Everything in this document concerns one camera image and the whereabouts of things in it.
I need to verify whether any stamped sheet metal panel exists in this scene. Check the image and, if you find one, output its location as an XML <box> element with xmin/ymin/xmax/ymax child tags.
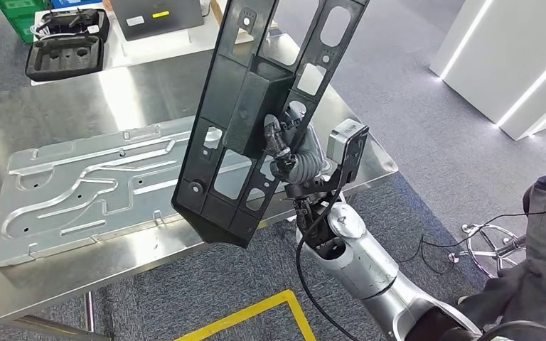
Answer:
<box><xmin>0</xmin><ymin>115</ymin><xmax>279</xmax><ymax>269</ymax></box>

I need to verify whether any dark grey flat case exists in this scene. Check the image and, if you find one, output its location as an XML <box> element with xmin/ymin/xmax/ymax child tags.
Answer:
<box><xmin>109</xmin><ymin>0</ymin><xmax>205</xmax><ymax>42</ymax></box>

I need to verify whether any stainless steel workbench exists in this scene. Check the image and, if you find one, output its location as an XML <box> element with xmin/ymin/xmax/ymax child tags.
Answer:
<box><xmin>0</xmin><ymin>33</ymin><xmax>399</xmax><ymax>341</ymax></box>

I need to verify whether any black plastic bracket part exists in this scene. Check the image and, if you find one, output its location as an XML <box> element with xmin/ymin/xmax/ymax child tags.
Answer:
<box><xmin>171</xmin><ymin>0</ymin><xmax>370</xmax><ymax>249</ymax></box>

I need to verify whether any blue plastic crate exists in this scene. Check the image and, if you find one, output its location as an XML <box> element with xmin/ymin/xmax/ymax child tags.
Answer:
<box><xmin>50</xmin><ymin>0</ymin><xmax>105</xmax><ymax>9</ymax></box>

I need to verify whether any black foam-lined case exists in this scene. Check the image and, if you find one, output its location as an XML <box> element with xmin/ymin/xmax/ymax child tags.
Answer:
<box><xmin>24</xmin><ymin>8</ymin><xmax>110</xmax><ymax>82</ymax></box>

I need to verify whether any yellow floor tape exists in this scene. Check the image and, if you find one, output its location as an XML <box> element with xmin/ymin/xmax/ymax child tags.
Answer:
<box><xmin>173</xmin><ymin>289</ymin><xmax>319</xmax><ymax>341</ymax></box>

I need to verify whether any black floor cable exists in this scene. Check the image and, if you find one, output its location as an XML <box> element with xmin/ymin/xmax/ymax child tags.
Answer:
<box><xmin>397</xmin><ymin>200</ymin><xmax>546</xmax><ymax>276</ymax></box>

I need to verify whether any chrome stool base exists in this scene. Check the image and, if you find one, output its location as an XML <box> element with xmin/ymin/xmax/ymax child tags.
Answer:
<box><xmin>448</xmin><ymin>223</ymin><xmax>528</xmax><ymax>279</ymax></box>

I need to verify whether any green plastic crate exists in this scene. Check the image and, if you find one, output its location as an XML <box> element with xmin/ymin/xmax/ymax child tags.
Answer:
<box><xmin>0</xmin><ymin>0</ymin><xmax>48</xmax><ymax>44</ymax></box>

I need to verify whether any tan cardboard piece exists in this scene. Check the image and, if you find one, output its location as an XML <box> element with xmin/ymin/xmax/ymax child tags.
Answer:
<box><xmin>209</xmin><ymin>0</ymin><xmax>229</xmax><ymax>24</ymax></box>

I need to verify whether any white lit partition block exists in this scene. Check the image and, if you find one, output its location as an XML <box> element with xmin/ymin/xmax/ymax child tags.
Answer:
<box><xmin>430</xmin><ymin>0</ymin><xmax>546</xmax><ymax>141</ymax></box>

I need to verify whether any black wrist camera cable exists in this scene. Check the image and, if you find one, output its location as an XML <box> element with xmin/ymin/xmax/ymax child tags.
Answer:
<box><xmin>295</xmin><ymin>188</ymin><xmax>363</xmax><ymax>341</ymax></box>

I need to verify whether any light grey table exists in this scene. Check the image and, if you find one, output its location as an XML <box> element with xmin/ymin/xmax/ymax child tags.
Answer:
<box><xmin>30</xmin><ymin>0</ymin><xmax>279</xmax><ymax>88</ymax></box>

